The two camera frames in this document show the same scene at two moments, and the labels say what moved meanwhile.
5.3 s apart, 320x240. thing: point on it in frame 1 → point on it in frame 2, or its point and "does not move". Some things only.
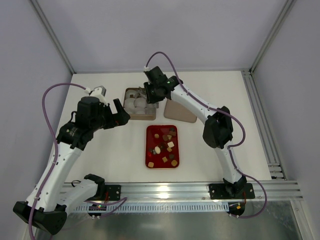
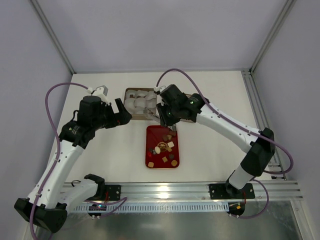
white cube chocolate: [171, 144] does not move
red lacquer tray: [162, 148] does not move
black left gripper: [110, 117] does not move
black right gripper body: [149, 92] → [164, 116]
